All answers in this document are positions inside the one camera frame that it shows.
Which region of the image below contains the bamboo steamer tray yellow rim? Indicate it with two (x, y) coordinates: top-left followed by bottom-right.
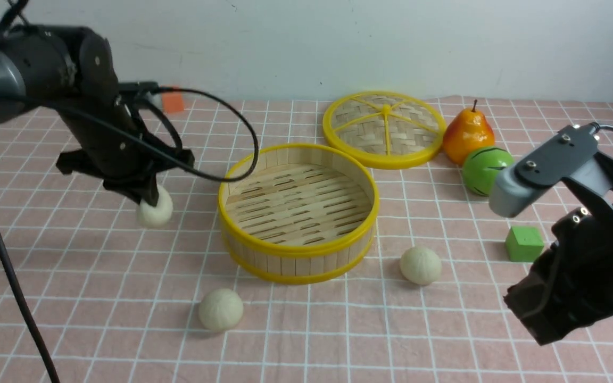
(218, 143), (379, 285)

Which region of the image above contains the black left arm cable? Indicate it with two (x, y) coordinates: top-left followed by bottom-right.
(0, 85), (260, 383)

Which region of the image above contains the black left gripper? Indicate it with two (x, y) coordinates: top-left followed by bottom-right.
(56, 141), (177, 207)

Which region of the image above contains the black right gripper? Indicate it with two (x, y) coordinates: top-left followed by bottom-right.
(504, 209), (613, 346)

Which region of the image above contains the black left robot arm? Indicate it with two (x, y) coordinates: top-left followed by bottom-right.
(0, 25), (194, 207)

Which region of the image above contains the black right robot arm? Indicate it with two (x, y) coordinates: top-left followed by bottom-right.
(504, 153), (613, 346)

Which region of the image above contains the orange cube block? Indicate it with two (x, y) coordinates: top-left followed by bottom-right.
(160, 87), (185, 114)

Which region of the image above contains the orange yellow toy pear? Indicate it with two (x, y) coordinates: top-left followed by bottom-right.
(441, 99), (495, 166)

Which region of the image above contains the green toy watermelon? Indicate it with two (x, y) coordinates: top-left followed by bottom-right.
(462, 146), (514, 197)

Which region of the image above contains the bamboo steamer lid yellow rim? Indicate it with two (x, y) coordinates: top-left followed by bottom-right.
(321, 90), (447, 170)

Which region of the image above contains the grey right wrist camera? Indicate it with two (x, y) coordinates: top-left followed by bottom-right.
(488, 123), (609, 218)

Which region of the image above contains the pink checkered tablecloth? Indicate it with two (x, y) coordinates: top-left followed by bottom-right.
(0, 110), (613, 382)

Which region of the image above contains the white bun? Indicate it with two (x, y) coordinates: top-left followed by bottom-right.
(136, 184), (173, 228)
(399, 246), (442, 286)
(198, 288), (244, 332)

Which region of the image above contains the green cube block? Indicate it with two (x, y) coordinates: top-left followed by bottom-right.
(504, 226), (545, 263)

